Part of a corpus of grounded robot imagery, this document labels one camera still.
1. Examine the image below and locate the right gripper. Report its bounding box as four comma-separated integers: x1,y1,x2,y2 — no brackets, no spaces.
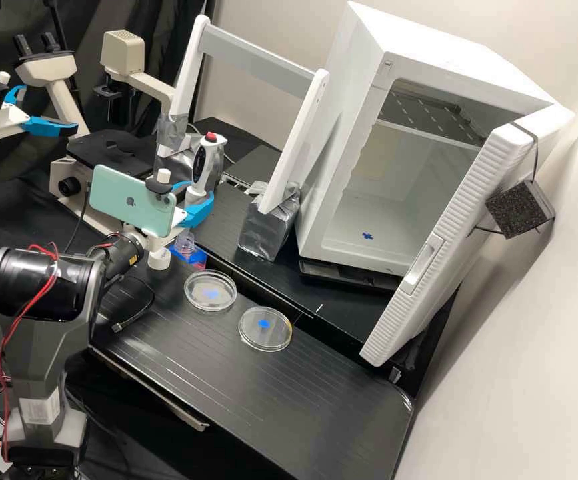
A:
122,179,216,253

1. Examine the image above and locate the pipette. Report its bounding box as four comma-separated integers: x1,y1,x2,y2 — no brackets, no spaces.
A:
187,131,229,202

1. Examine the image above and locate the white pipette stand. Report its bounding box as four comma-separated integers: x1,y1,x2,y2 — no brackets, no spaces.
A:
153,13,331,262

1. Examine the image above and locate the cream microscope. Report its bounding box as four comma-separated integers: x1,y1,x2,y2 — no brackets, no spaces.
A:
13,29,192,237

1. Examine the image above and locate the small bottle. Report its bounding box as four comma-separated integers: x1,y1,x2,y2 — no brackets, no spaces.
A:
175,231,198,257

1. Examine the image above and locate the blue bottle holder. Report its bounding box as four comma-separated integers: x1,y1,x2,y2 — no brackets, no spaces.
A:
168,243,209,265

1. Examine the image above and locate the petri dish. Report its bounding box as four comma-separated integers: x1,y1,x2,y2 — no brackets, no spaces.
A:
183,269,239,313

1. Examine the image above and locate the petri dish lid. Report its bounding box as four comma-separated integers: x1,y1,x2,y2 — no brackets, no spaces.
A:
238,305,294,353

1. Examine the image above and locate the incubator door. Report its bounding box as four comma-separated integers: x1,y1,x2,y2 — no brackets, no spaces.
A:
358,117,557,369

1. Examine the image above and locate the white incubator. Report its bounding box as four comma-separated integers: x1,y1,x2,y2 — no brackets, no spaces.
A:
293,0,577,279

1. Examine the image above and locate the right wrist camera phone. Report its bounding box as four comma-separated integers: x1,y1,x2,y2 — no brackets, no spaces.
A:
90,165,189,240

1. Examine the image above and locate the black cable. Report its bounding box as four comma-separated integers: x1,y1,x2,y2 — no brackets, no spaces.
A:
99,275,156,335
62,181,94,254

